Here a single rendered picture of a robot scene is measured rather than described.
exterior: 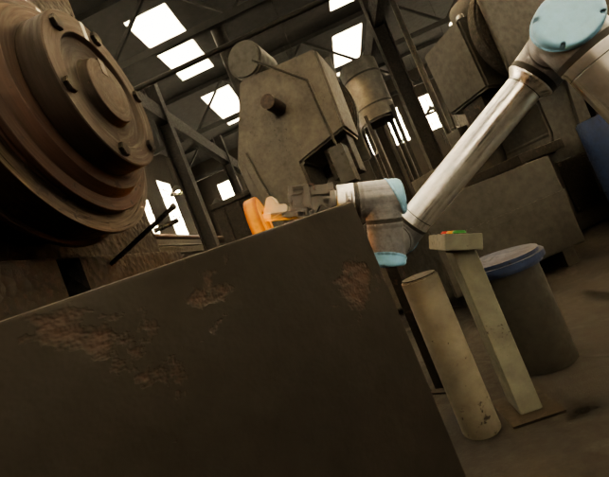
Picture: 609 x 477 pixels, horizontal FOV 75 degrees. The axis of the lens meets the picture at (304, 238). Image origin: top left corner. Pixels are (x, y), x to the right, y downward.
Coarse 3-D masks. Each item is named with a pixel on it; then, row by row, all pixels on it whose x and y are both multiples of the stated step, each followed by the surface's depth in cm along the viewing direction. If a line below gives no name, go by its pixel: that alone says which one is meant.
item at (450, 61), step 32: (480, 0) 320; (512, 0) 326; (544, 0) 334; (448, 32) 361; (480, 32) 325; (512, 32) 322; (448, 64) 376; (480, 64) 346; (448, 96) 392; (480, 96) 360; (576, 96) 360; (544, 128) 357; (512, 160) 338; (576, 160) 352; (576, 192) 347
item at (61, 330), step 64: (192, 256) 9; (256, 256) 10; (320, 256) 11; (64, 320) 8; (128, 320) 8; (192, 320) 9; (256, 320) 9; (320, 320) 10; (384, 320) 11; (0, 384) 7; (64, 384) 7; (128, 384) 8; (192, 384) 8; (256, 384) 9; (320, 384) 10; (384, 384) 10; (0, 448) 7; (64, 448) 7; (128, 448) 8; (192, 448) 8; (256, 448) 9; (320, 448) 9; (384, 448) 10; (448, 448) 11
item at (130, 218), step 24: (0, 144) 53; (0, 168) 52; (24, 168) 55; (0, 192) 55; (24, 192) 56; (48, 192) 58; (144, 192) 88; (24, 216) 59; (48, 216) 60; (72, 216) 61; (96, 216) 67; (120, 216) 75
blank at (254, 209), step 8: (248, 200) 99; (256, 200) 100; (248, 208) 96; (256, 208) 95; (248, 216) 95; (256, 216) 94; (248, 224) 94; (256, 224) 94; (264, 224) 96; (272, 224) 108; (256, 232) 94
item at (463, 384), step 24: (408, 288) 123; (432, 288) 120; (432, 312) 120; (432, 336) 121; (456, 336) 120; (432, 360) 126; (456, 360) 119; (456, 384) 120; (480, 384) 120; (456, 408) 122; (480, 408) 119; (480, 432) 119
